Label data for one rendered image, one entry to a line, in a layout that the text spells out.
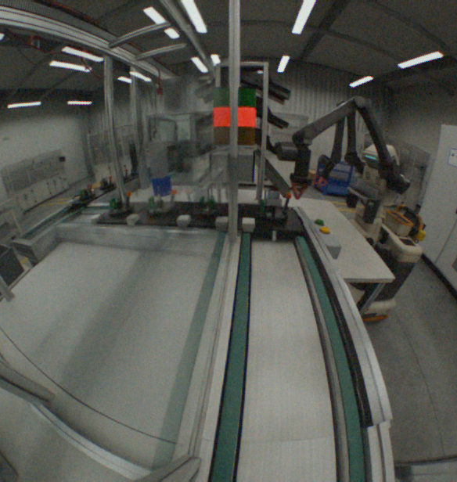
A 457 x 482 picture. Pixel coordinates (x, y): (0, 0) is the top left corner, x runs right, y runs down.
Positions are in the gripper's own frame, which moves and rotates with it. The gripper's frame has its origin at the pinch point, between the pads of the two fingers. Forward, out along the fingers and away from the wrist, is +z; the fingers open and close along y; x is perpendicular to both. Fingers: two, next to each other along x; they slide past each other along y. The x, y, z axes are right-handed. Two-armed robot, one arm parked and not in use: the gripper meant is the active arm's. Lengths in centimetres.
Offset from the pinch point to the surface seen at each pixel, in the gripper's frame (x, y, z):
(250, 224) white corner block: -18.7, 11.7, 8.0
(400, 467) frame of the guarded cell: 8, 81, 11
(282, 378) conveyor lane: -11, 59, 15
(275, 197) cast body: -9.6, 1.9, 0.2
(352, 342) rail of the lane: 4, 54, 11
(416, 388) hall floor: 128, 67, 106
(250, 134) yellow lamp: -20.2, 20.8, -22.7
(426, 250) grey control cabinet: 292, -107, 87
